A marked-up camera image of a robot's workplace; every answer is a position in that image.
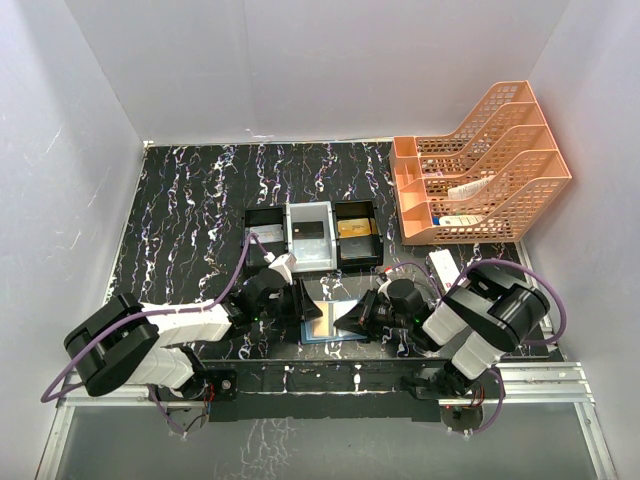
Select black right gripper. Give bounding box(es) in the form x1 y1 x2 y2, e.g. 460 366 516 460
334 287 411 337

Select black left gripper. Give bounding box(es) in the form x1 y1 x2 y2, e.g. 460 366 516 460
254 278 322 324

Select blue card holder wallet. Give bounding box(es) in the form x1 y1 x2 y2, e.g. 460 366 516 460
301 300 365 345

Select gold card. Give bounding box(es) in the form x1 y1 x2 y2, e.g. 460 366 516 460
308 300 357 340
337 218 378 239

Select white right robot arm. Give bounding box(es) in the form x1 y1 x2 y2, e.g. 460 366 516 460
334 260 550 397

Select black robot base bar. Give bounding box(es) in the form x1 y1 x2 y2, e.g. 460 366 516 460
164 358 507 425

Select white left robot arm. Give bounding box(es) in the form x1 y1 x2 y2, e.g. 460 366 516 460
63 268 322 399

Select white middle card tray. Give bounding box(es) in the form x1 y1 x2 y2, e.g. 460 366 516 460
285 201 337 273

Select black right card tray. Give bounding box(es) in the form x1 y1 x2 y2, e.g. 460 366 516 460
332 199 384 271

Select black card tray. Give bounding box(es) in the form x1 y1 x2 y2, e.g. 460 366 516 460
332 199 384 271
244 206 288 272

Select black left card tray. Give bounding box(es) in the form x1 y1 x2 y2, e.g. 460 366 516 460
244 206 288 272

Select black card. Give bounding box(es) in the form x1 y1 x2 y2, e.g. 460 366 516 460
292 221 325 240

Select white silver card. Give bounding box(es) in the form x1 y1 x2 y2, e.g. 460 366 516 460
247 224 284 243

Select white bottle in organizer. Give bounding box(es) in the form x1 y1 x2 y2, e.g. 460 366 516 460
433 215 484 227

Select white paper in organizer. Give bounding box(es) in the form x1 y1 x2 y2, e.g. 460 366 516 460
447 175 494 200

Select orange plastic file organizer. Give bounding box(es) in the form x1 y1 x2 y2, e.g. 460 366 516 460
390 80 572 246

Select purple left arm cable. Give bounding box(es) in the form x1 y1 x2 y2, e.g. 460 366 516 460
39 234 274 435

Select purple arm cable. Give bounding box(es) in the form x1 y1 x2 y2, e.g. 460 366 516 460
39 234 274 435
384 258 569 435

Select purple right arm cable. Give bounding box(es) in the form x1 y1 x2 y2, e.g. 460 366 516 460
384 258 569 435

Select aluminium frame rail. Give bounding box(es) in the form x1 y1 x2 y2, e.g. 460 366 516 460
34 239 619 480

